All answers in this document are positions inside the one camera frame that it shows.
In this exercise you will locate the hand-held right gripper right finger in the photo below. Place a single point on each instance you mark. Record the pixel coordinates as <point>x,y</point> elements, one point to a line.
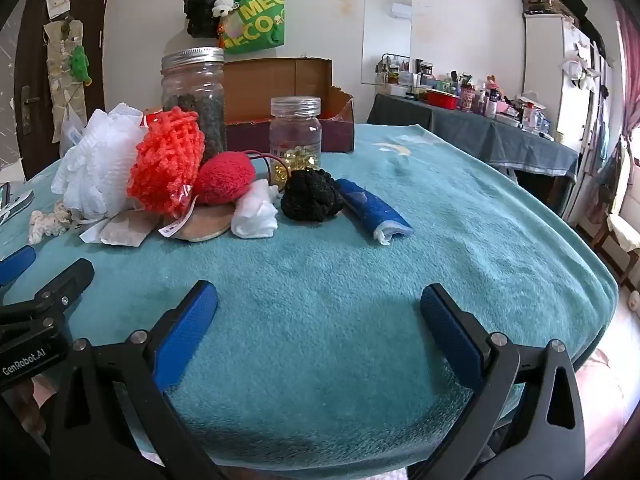
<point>447,335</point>

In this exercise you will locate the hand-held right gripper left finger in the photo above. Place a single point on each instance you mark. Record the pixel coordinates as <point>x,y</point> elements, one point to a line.
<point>187,330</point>

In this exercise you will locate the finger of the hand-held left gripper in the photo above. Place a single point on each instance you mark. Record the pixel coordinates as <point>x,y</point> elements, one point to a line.
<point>17,262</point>
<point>75,275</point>

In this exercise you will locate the white mesh bath sponge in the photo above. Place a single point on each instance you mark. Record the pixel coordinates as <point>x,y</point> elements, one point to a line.
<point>95,160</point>

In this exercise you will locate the orange mesh bath sponge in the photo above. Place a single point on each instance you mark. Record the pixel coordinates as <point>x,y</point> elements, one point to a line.
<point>165,160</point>

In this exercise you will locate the blue cloth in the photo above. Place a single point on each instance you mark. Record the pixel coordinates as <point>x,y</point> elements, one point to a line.
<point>370,210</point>

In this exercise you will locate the red knitted sponge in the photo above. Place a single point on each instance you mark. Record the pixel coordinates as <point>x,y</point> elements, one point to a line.
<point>222,177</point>

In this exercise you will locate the black fuzzy scrunchie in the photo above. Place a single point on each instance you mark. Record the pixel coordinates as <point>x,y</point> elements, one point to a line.
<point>312,195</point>

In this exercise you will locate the cardboard box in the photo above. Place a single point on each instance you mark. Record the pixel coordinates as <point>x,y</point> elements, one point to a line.
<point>280,80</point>

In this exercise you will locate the person's left hand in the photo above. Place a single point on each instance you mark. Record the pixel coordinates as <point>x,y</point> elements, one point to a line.
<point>27,405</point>

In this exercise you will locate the cream crochet piece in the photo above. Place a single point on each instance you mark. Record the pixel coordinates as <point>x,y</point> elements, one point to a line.
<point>47,222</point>

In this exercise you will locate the white paper packet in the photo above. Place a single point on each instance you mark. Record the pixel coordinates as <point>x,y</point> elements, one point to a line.
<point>120,235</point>

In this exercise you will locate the round cork coaster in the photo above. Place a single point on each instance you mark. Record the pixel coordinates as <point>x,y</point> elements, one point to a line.
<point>205,227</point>

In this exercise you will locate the teal fleece blanket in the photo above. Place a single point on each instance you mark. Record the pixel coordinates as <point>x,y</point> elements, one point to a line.
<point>350,285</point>

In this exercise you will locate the white crumpled cloth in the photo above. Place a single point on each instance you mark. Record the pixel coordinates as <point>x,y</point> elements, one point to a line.
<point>255,215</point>

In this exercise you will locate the clear plastic bag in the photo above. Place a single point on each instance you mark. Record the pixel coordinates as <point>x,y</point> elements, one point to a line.
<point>74,132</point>

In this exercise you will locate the beige hanging organiser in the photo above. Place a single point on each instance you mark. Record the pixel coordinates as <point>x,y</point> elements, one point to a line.
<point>62,90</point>

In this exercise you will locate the table with grey cloth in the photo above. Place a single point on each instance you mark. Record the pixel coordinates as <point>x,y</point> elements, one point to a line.
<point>475,135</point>

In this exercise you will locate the dark wooden door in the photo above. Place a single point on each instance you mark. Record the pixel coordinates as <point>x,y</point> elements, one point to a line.
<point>30,60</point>

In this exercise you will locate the green plush toy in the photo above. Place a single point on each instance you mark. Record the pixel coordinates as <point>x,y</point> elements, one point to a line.
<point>80,62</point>

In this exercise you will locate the large glass jar dried leaves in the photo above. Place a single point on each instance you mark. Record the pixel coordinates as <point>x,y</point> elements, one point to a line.
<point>195,85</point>

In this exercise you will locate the small jar gold capsules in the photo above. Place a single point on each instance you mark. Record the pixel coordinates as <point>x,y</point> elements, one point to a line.
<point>295,130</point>

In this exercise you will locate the red basin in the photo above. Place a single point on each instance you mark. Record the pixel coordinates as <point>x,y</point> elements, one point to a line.
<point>442,99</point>

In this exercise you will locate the row of cosmetic bottles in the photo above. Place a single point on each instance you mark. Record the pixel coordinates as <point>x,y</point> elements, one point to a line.
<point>470,95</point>

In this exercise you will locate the white wardrobe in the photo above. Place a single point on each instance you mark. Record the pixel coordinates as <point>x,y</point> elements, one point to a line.
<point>545,60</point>

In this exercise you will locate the black bag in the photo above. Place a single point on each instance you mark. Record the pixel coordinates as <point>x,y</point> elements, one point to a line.
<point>202,10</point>

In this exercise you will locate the green tote bag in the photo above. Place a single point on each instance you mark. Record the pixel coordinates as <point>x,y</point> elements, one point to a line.
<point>255,20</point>

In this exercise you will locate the grey starry wall cloth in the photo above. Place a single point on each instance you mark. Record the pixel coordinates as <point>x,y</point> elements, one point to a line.
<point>6,75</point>

